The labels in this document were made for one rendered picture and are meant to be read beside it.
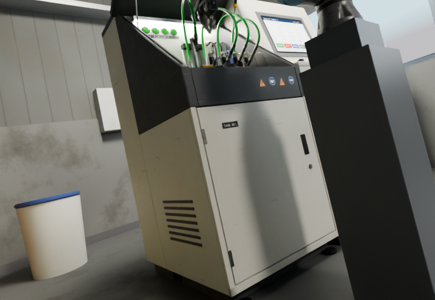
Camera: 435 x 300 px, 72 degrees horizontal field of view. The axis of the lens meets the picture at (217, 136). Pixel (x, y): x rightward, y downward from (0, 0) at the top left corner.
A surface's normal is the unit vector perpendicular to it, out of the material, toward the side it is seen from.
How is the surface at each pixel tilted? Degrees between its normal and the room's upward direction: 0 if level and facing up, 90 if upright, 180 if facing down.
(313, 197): 90
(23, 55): 90
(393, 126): 90
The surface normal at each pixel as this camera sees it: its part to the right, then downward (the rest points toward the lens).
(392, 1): -0.75, 0.12
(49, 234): 0.34, -0.07
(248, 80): 0.55, -0.18
